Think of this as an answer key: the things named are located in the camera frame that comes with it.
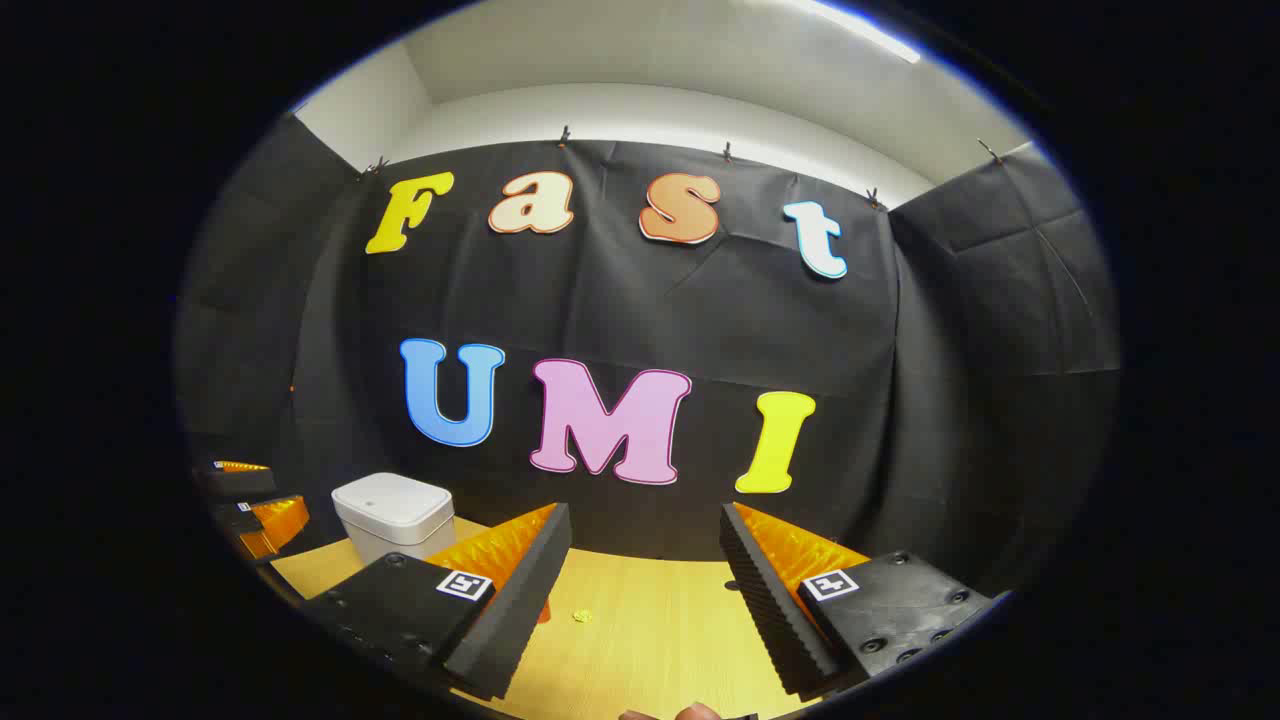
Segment black backdrop cloth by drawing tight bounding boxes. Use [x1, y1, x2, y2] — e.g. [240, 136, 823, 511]
[172, 112, 1123, 601]

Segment wooden desktop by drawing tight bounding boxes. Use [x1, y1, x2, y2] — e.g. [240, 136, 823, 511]
[270, 515, 831, 720]

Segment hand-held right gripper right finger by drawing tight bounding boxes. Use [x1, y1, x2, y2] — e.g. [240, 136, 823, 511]
[720, 502, 1001, 701]

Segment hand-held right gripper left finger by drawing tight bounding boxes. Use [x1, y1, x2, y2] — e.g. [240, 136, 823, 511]
[300, 502, 573, 703]

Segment white desktop garbage bin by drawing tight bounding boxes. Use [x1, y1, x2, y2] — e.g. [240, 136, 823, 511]
[331, 472, 458, 566]

